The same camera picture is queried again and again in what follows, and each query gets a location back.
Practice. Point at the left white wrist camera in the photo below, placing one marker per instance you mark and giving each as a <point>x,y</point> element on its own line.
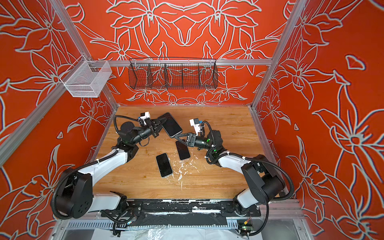
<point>142,118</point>

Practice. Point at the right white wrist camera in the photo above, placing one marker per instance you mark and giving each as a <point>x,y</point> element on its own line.
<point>196,124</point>

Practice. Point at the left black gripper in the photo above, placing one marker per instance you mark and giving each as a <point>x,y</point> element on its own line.
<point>154,130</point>

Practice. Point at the phone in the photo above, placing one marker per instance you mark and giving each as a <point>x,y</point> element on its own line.
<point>164,165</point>
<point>171,126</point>
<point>183,151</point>

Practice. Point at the clear plastic bin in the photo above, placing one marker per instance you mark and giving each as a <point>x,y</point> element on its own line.
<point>86,81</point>

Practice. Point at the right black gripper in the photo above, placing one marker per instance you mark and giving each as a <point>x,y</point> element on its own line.
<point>192,140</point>

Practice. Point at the black wire basket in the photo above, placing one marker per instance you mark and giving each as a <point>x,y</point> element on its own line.
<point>173,74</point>

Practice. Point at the aluminium frame rails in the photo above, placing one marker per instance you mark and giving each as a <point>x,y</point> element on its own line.
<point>66,66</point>

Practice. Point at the small green circuit board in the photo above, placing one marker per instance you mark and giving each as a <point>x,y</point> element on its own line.
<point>245,227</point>

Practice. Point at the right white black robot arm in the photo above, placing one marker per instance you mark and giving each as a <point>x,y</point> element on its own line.
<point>266,181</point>

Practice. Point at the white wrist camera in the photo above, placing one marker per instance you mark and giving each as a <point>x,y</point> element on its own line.
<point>142,118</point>
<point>196,124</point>

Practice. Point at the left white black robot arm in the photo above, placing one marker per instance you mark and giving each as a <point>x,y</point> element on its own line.
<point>73,196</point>

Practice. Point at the phone in white case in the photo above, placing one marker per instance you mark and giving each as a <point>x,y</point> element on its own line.
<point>164,165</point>

